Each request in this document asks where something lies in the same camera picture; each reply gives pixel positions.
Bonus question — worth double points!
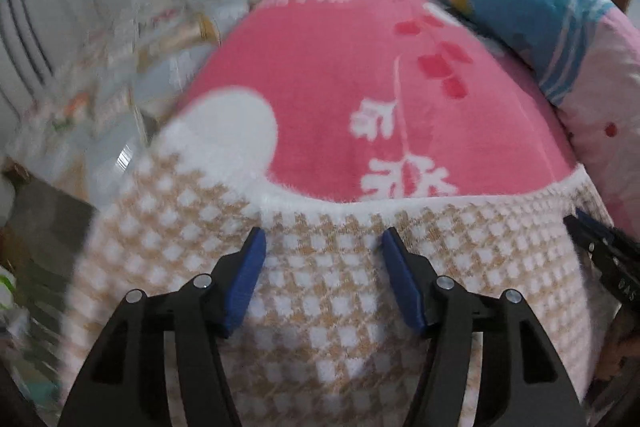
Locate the grey pleated curtain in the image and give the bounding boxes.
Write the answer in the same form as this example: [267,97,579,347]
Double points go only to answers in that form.
[0,0,131,148]

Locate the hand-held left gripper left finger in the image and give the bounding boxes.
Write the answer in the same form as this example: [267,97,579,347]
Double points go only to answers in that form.
[57,227,268,427]

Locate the person's right hand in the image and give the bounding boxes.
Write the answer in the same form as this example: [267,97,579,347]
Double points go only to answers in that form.
[595,304,636,383]

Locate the dark box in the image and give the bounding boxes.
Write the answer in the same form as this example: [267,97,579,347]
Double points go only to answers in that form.
[10,167,98,268]

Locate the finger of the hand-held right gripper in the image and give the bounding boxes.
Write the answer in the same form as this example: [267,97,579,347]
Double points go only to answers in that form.
[563,207,618,268]

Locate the beige white checked knit coat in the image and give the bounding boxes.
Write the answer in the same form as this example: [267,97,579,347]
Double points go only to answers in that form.
[59,147,618,427]

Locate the pink floral fleece blanket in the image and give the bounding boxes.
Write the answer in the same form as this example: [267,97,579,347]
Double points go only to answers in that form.
[175,0,586,205]

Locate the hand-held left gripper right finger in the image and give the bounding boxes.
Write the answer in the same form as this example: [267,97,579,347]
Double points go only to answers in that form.
[381,227,586,427]

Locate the light floral sheet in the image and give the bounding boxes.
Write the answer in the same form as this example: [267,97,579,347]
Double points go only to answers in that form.
[10,0,296,192]

